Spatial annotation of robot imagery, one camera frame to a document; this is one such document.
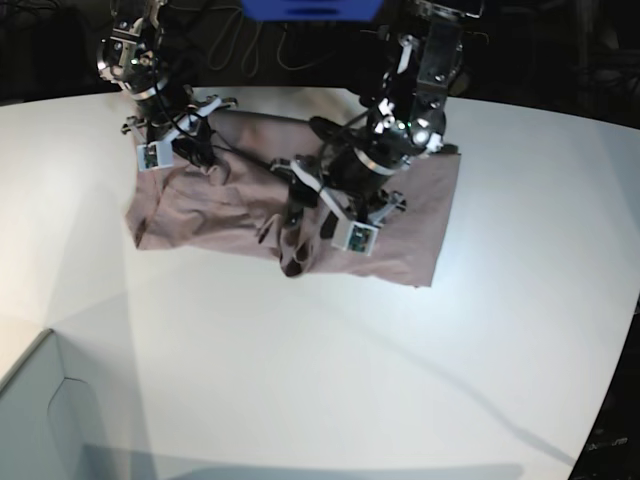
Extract pink t-shirt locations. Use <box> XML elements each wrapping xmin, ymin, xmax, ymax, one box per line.
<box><xmin>124</xmin><ymin>107</ymin><xmax>464</xmax><ymax>289</ymax></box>

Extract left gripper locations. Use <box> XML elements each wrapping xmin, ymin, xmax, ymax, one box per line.
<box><xmin>271</xmin><ymin>144</ymin><xmax>408</xmax><ymax>240</ymax></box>

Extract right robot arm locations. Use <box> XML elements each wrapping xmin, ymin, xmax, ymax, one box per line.
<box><xmin>97</xmin><ymin>1</ymin><xmax>237</xmax><ymax>172</ymax></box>

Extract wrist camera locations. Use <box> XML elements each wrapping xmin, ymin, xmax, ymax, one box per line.
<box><xmin>136</xmin><ymin>141</ymin><xmax>174</xmax><ymax>172</ymax></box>
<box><xmin>332</xmin><ymin>219</ymin><xmax>379</xmax><ymax>256</ymax></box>

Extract grey cardboard box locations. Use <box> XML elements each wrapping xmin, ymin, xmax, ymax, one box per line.
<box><xmin>0</xmin><ymin>327</ymin><xmax>161</xmax><ymax>480</ymax></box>

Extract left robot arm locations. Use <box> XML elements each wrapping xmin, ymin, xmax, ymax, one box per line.
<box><xmin>272</xmin><ymin>1</ymin><xmax>484</xmax><ymax>252</ymax></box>

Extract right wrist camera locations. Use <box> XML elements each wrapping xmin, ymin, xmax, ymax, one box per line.
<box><xmin>136</xmin><ymin>141</ymin><xmax>174</xmax><ymax>172</ymax></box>

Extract blue plastic bin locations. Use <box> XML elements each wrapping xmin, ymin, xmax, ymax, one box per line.
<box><xmin>241</xmin><ymin>0</ymin><xmax>383</xmax><ymax>22</ymax></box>

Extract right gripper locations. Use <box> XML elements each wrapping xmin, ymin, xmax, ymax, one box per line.
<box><xmin>120</xmin><ymin>88</ymin><xmax>238</xmax><ymax>168</ymax></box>

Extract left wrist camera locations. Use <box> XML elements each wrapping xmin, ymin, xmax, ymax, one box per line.
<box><xmin>332</xmin><ymin>219</ymin><xmax>379</xmax><ymax>256</ymax></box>

